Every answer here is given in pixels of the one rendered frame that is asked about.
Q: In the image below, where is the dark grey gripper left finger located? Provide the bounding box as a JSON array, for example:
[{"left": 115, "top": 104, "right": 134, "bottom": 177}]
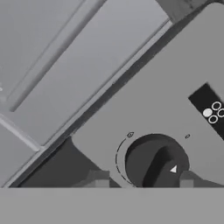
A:
[{"left": 72, "top": 169, "right": 123, "bottom": 188}]

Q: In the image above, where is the grey stove with control panel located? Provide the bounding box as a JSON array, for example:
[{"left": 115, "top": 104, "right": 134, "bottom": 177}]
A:
[{"left": 17, "top": 0, "right": 224, "bottom": 188}]

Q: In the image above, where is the grey drawer front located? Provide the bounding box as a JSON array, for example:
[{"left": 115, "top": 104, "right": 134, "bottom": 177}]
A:
[{"left": 0, "top": 0, "right": 173, "bottom": 147}]

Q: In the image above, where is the black stove knob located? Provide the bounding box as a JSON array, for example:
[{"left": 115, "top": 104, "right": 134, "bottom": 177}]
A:
[{"left": 124, "top": 133, "right": 191, "bottom": 188}]

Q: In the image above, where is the grey cupboard door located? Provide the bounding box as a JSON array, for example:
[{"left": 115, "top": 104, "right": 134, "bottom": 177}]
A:
[{"left": 0, "top": 115, "right": 42, "bottom": 187}]

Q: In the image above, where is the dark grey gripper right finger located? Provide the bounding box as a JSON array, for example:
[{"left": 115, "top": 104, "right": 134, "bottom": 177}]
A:
[{"left": 178, "top": 170, "right": 224, "bottom": 188}]

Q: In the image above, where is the grey bar drawer handle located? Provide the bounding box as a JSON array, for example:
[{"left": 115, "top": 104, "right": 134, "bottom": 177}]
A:
[{"left": 8, "top": 0, "right": 108, "bottom": 114}]

